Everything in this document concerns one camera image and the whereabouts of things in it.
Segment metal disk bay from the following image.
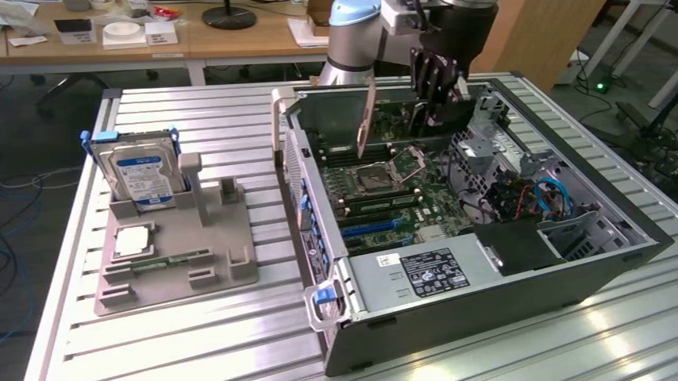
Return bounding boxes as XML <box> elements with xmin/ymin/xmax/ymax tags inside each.
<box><xmin>450</xmin><ymin>94</ymin><xmax>558</xmax><ymax>187</ymax></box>

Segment black round lamp base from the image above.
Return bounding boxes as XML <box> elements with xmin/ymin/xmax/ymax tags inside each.
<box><xmin>202</xmin><ymin>0</ymin><xmax>258</xmax><ymax>29</ymax></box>

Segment metal socket cover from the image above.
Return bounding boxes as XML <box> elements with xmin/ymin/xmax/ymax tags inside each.
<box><xmin>388</xmin><ymin>145</ymin><xmax>430</xmax><ymax>183</ymax></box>

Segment silver CPU chip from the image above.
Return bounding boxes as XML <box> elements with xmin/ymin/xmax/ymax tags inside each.
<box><xmin>115</xmin><ymin>228</ymin><xmax>152</xmax><ymax>256</ymax></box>

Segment graphics card with metal bracket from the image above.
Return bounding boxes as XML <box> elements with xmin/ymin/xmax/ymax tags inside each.
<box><xmin>354</xmin><ymin>77</ymin><xmax>475</xmax><ymax>160</ymax></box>

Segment white paper stack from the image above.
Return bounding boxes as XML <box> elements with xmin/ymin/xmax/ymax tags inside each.
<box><xmin>287</xmin><ymin>17</ymin><xmax>332</xmax><ymax>48</ymax></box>

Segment blue expansion slot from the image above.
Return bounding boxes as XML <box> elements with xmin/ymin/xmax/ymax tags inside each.
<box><xmin>338</xmin><ymin>217</ymin><xmax>407</xmax><ymax>240</ymax></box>

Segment green motherboard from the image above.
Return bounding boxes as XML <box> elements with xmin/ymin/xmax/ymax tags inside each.
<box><xmin>306</xmin><ymin>130</ymin><xmax>478</xmax><ymax>257</ymax></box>

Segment plain white box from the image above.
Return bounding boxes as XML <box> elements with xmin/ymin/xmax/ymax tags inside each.
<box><xmin>143</xmin><ymin>21</ymin><xmax>182</xmax><ymax>47</ymax></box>

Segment grey parts rack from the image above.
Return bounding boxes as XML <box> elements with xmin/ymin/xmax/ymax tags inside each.
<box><xmin>94</xmin><ymin>152</ymin><xmax>262</xmax><ymax>318</ymax></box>

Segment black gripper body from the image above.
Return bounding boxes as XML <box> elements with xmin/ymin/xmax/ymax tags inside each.
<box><xmin>419</xmin><ymin>3</ymin><xmax>501</xmax><ymax>77</ymax></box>

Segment CPU socket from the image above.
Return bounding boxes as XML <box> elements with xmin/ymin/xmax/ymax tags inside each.
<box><xmin>352</xmin><ymin>161</ymin><xmax>397</xmax><ymax>198</ymax></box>

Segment green RAM stick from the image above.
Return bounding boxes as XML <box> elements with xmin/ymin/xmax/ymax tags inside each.
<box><xmin>131</xmin><ymin>253</ymin><xmax>190</xmax><ymax>275</ymax></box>

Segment power strip with green light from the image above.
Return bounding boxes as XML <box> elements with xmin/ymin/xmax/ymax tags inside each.
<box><xmin>585</xmin><ymin>77</ymin><xmax>615</xmax><ymax>96</ymax></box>

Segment brown cardboard box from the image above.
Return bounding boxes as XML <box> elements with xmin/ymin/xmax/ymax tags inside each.
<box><xmin>306</xmin><ymin>0</ymin><xmax>332</xmax><ymax>28</ymax></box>

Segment blue wire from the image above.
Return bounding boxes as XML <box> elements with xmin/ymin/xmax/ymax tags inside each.
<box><xmin>533</xmin><ymin>178</ymin><xmax>577</xmax><ymax>217</ymax></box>

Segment wooden desk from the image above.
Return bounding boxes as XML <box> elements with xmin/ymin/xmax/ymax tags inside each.
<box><xmin>0</xmin><ymin>0</ymin><xmax>478</xmax><ymax>87</ymax></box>

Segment grey power supply unit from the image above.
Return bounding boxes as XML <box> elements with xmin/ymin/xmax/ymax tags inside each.
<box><xmin>347</xmin><ymin>233</ymin><xmax>502</xmax><ymax>314</ymax></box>

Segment small silver chipset heatsink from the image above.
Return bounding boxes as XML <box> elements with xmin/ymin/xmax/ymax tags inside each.
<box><xmin>418</xmin><ymin>226</ymin><xmax>450</xmax><ymax>243</ymax></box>

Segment black open PC case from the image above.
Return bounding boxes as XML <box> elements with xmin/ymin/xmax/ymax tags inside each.
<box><xmin>270</xmin><ymin>77</ymin><xmax>675</xmax><ymax>378</ymax></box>

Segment blue case latch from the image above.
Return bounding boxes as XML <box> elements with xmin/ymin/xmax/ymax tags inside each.
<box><xmin>311</xmin><ymin>288</ymin><xmax>339</xmax><ymax>307</ymax></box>

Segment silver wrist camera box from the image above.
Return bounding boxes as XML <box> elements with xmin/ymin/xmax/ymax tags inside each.
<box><xmin>380</xmin><ymin>0</ymin><xmax>445</xmax><ymax>37</ymax></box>

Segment white round holder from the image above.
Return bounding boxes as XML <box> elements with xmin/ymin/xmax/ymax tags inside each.
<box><xmin>102</xmin><ymin>21</ymin><xmax>148</xmax><ymax>51</ymax></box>

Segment wooden cabinet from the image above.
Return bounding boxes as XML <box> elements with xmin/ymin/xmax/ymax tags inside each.
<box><xmin>470</xmin><ymin>0</ymin><xmax>609</xmax><ymax>92</ymax></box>

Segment white desk frame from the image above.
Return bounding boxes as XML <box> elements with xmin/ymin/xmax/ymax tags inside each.
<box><xmin>582</xmin><ymin>0</ymin><xmax>678</xmax><ymax>110</ymax></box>

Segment hard disk in blue caddy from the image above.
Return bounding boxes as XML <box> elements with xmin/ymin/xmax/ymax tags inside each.
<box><xmin>79</xmin><ymin>125</ymin><xmax>184</xmax><ymax>211</ymax></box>

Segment white box with black top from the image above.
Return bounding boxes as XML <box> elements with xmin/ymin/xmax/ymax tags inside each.
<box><xmin>54</xmin><ymin>18</ymin><xmax>99</xmax><ymax>45</ymax></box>

